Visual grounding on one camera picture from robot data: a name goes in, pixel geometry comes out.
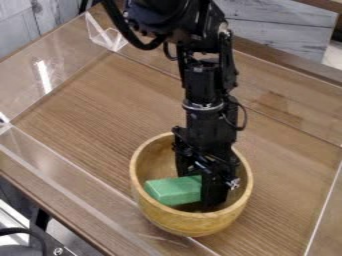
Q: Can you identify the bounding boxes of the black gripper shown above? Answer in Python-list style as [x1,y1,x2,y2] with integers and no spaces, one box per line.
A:
[171,106,244,209]

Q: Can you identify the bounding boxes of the green rectangular block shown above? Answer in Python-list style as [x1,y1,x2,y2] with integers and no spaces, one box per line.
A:
[144,175,202,206]

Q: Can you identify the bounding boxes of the brown wooden bowl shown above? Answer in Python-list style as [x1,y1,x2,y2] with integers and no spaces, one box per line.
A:
[129,132,254,237]

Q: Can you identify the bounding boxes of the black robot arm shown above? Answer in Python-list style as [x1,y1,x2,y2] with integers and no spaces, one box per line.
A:
[124,0,247,208]

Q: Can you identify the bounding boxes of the clear acrylic tray walls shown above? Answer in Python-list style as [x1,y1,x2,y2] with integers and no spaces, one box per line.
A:
[0,19,342,256]

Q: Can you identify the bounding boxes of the black cable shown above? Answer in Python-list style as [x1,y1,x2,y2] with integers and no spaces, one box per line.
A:
[101,0,171,51]

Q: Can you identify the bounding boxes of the black table leg bracket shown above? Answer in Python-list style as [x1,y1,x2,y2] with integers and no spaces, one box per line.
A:
[29,209,77,256]

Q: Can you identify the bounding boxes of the clear acrylic corner bracket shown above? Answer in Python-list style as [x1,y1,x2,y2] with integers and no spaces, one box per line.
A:
[84,12,128,52]

